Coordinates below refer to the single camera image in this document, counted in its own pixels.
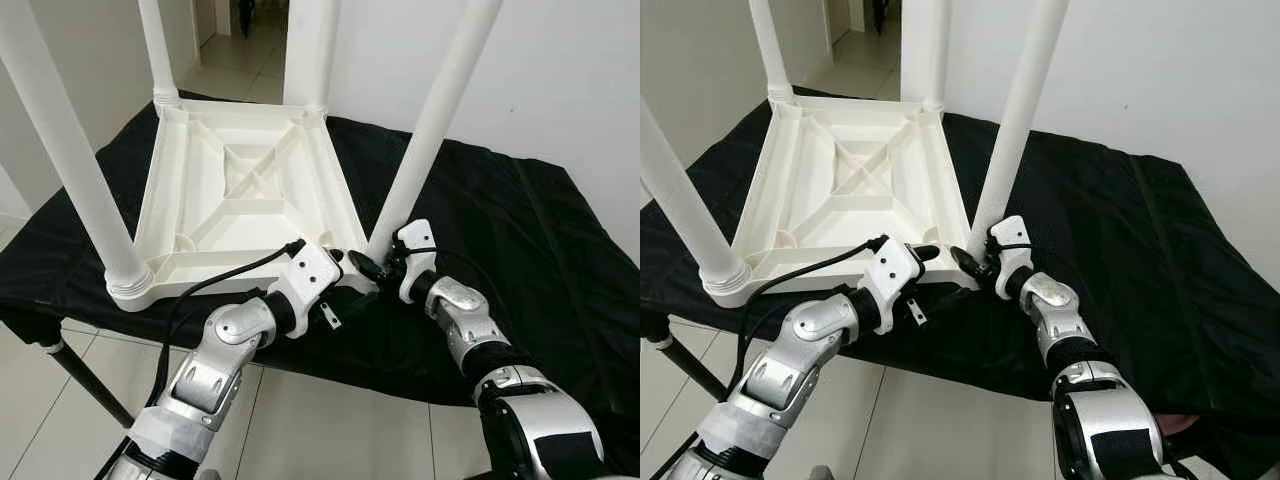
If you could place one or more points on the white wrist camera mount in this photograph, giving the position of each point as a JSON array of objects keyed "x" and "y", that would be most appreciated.
[
  {"x": 418, "y": 238},
  {"x": 1012, "y": 234},
  {"x": 310, "y": 268},
  {"x": 892, "y": 265}
]

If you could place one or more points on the pink cushion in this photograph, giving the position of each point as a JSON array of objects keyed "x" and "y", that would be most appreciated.
[{"x": 1180, "y": 424}]

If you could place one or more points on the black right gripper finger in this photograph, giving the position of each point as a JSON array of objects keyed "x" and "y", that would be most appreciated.
[
  {"x": 366, "y": 268},
  {"x": 966, "y": 264}
]

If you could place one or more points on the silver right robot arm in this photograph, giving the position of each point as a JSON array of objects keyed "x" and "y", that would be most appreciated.
[
  {"x": 1070, "y": 330},
  {"x": 480, "y": 335}
]

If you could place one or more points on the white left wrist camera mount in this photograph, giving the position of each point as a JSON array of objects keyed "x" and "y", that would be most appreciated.
[
  {"x": 892, "y": 265},
  {"x": 310, "y": 268}
]

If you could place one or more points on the white plastic table top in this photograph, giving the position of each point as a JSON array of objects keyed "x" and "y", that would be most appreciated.
[
  {"x": 860, "y": 205},
  {"x": 250, "y": 210}
]

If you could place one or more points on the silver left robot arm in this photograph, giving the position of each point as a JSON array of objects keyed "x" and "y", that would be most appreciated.
[
  {"x": 215, "y": 370},
  {"x": 790, "y": 365}
]

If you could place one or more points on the black metal table leg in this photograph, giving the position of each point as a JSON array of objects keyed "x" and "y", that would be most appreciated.
[
  {"x": 690, "y": 368},
  {"x": 85, "y": 385}
]

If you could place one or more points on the grey left robot foot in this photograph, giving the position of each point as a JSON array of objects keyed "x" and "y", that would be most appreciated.
[{"x": 822, "y": 473}]

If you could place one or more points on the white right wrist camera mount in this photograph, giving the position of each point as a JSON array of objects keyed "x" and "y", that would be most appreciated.
[
  {"x": 418, "y": 238},
  {"x": 1012, "y": 234}
]

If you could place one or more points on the black cloth table cover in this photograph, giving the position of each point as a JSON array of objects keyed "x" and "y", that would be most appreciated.
[
  {"x": 540, "y": 260},
  {"x": 1160, "y": 260}
]

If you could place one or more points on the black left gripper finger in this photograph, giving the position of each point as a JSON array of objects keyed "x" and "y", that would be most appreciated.
[
  {"x": 337, "y": 256},
  {"x": 926, "y": 253}
]

